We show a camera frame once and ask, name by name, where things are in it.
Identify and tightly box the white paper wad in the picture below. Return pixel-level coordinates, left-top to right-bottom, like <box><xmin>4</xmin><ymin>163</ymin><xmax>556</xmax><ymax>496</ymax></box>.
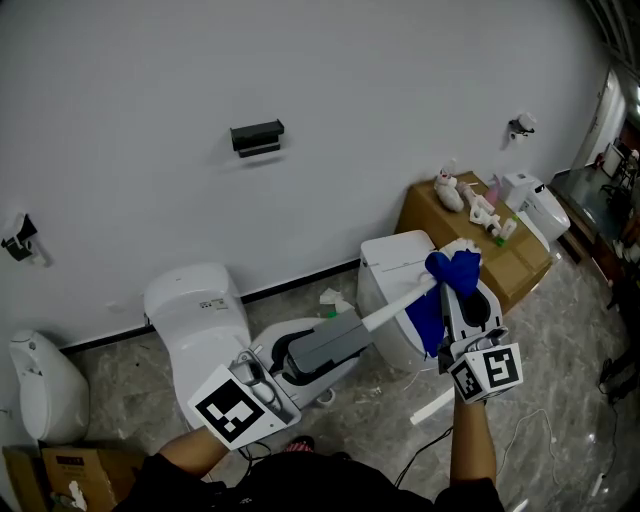
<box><xmin>67</xmin><ymin>479</ymin><xmax>89</xmax><ymax>511</ymax></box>

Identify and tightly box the large cardboard box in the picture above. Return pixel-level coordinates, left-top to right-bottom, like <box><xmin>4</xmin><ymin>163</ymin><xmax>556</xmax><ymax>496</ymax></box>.
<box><xmin>394</xmin><ymin>171</ymin><xmax>554</xmax><ymax>316</ymax></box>

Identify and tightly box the white elongated toilet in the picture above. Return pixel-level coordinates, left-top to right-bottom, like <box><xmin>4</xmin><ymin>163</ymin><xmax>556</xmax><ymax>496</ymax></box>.
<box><xmin>143</xmin><ymin>263</ymin><xmax>254</xmax><ymax>431</ymax></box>

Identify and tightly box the crumpled white tissue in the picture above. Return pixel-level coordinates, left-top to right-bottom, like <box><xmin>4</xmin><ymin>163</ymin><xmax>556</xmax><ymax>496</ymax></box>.
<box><xmin>319</xmin><ymin>287</ymin><xmax>354</xmax><ymax>314</ymax></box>

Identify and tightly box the crumpled cardboard box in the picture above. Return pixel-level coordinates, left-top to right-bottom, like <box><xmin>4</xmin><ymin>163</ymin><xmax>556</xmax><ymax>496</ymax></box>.
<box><xmin>2</xmin><ymin>444</ymin><xmax>151</xmax><ymax>512</ymax></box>

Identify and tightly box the dark raised platform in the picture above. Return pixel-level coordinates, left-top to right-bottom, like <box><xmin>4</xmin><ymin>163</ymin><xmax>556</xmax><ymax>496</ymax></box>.
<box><xmin>549</xmin><ymin>167</ymin><xmax>631</xmax><ymax>281</ymax></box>

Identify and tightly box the person in black shirt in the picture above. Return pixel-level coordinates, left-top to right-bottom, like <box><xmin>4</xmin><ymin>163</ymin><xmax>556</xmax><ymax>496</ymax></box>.
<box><xmin>112</xmin><ymin>452</ymin><xmax>506</xmax><ymax>512</ymax></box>

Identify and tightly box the white tankless toilet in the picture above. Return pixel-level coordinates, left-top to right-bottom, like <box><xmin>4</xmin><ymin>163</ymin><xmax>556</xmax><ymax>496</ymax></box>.
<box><xmin>355</xmin><ymin>229</ymin><xmax>454</xmax><ymax>374</ymax></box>

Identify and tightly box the white wall-mounted urinal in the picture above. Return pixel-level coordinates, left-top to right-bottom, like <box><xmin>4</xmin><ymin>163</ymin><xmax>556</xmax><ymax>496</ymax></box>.
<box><xmin>8</xmin><ymin>328</ymin><xmax>91</xmax><ymax>444</ymax></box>

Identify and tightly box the white floor cable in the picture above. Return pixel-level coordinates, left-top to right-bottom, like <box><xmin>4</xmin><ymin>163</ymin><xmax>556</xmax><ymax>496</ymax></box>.
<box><xmin>492</xmin><ymin>408</ymin><xmax>621</xmax><ymax>489</ymax></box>

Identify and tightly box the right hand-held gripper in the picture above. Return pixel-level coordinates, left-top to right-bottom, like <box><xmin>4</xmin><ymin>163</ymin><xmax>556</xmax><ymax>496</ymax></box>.
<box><xmin>436</xmin><ymin>283</ymin><xmax>524</xmax><ymax>404</ymax></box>

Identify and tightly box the blue cleaning cloth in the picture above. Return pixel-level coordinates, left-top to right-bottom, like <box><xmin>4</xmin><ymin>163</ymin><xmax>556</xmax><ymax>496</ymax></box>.
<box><xmin>424</xmin><ymin>249</ymin><xmax>484</xmax><ymax>301</ymax></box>

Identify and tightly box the white bottle green cap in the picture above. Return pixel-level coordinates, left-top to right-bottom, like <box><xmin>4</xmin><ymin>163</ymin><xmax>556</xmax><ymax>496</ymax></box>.
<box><xmin>494</xmin><ymin>217</ymin><xmax>519</xmax><ymax>247</ymax></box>

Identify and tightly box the white door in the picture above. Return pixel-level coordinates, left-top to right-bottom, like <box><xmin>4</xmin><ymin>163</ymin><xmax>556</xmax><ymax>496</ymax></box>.
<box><xmin>569</xmin><ymin>69</ymin><xmax>629</xmax><ymax>174</ymax></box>

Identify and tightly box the white toilet brush grey handle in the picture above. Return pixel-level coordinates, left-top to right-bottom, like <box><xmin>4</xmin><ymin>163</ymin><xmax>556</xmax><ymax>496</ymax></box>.
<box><xmin>286</xmin><ymin>237</ymin><xmax>485</xmax><ymax>375</ymax></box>

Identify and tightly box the blue towel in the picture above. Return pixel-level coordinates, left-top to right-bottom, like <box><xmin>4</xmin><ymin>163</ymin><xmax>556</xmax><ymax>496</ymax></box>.
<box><xmin>403</xmin><ymin>292</ymin><xmax>447</xmax><ymax>360</ymax></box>

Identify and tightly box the small black paper holder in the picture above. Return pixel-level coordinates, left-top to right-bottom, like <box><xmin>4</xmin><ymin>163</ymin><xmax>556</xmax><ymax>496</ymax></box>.
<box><xmin>507</xmin><ymin>113</ymin><xmax>537</xmax><ymax>146</ymax></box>

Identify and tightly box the white square-tank toilet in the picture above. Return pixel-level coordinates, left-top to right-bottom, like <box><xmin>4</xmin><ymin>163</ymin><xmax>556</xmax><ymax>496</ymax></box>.
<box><xmin>501</xmin><ymin>171</ymin><xmax>551</xmax><ymax>251</ymax></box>

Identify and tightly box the person's left forearm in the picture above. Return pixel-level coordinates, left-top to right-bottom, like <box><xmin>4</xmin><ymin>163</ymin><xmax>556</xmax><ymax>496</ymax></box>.
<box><xmin>158</xmin><ymin>427</ymin><xmax>234</xmax><ymax>484</ymax></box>

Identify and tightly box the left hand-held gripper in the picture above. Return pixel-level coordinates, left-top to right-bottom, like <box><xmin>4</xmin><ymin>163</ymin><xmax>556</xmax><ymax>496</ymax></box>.
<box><xmin>187</xmin><ymin>308</ymin><xmax>362</xmax><ymax>451</ymax></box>

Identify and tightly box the black toilet paper holder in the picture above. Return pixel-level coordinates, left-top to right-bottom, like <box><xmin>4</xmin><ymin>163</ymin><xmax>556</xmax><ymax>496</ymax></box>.
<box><xmin>0</xmin><ymin>212</ymin><xmax>51</xmax><ymax>269</ymax></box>

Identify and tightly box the person's right forearm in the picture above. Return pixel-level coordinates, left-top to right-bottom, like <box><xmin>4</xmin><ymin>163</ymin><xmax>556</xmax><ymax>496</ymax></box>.
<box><xmin>449</xmin><ymin>397</ymin><xmax>497</xmax><ymax>489</ymax></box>

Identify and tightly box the black wall shelf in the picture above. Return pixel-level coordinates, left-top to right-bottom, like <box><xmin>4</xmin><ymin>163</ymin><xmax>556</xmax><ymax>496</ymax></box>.
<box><xmin>229</xmin><ymin>118</ymin><xmax>285</xmax><ymax>159</ymax></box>

